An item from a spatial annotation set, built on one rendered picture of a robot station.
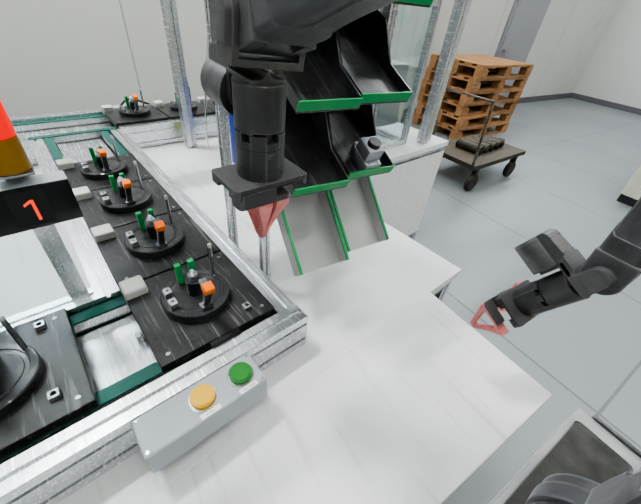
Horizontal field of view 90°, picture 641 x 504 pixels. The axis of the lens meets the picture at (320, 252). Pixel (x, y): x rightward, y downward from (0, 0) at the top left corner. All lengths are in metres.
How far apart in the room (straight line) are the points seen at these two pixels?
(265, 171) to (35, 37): 3.83
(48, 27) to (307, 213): 3.59
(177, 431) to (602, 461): 0.61
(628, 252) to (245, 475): 0.68
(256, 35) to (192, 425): 0.53
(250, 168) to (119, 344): 0.52
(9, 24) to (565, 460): 4.26
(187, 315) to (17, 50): 3.68
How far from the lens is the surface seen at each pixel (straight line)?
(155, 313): 0.75
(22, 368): 0.74
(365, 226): 0.89
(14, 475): 0.67
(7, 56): 4.19
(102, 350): 0.80
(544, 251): 0.67
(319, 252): 0.79
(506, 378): 0.90
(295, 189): 0.64
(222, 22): 0.35
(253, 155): 0.38
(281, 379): 0.74
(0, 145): 0.64
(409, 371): 0.80
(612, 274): 0.62
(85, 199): 1.20
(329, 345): 0.80
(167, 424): 0.62
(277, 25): 0.31
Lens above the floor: 1.50
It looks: 38 degrees down
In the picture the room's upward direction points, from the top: 6 degrees clockwise
